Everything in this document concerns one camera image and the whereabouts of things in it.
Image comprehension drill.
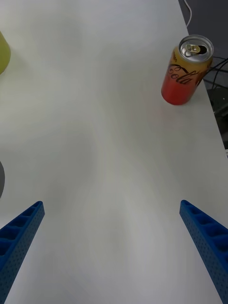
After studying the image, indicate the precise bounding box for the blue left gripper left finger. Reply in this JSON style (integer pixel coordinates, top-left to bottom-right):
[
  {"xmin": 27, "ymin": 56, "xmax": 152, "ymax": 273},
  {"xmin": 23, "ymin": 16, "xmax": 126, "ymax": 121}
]
[{"xmin": 0, "ymin": 200, "xmax": 46, "ymax": 304}]

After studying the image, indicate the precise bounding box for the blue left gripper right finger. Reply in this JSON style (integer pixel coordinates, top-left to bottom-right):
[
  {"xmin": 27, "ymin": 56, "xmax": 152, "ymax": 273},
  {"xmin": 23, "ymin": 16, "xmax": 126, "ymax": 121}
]
[{"xmin": 179, "ymin": 199, "xmax": 228, "ymax": 304}]

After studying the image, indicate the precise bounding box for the orange and red drink can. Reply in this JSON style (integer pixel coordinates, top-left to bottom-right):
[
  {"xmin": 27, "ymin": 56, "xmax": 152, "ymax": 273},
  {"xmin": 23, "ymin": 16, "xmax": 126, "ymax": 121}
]
[{"xmin": 161, "ymin": 34, "xmax": 214, "ymax": 106}]

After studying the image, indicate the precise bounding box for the grey plastic bin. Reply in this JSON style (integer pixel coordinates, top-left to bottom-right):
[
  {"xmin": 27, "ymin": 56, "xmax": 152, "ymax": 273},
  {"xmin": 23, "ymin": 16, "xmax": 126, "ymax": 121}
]
[{"xmin": 0, "ymin": 161, "xmax": 6, "ymax": 200}]

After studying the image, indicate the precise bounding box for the yellow-green plastic bin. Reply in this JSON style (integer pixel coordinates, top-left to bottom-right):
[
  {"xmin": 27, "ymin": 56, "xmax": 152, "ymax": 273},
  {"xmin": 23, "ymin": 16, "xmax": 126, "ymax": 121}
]
[{"xmin": 0, "ymin": 30, "xmax": 11, "ymax": 75}]

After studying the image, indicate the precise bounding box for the black cable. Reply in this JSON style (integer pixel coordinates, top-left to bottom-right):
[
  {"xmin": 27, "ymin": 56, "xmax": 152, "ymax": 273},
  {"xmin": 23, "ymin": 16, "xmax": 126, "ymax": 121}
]
[{"xmin": 208, "ymin": 56, "xmax": 228, "ymax": 73}]

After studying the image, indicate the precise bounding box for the white cable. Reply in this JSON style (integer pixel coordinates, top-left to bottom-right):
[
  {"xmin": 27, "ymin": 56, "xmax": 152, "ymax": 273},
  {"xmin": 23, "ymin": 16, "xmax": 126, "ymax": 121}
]
[{"xmin": 184, "ymin": 0, "xmax": 192, "ymax": 28}]

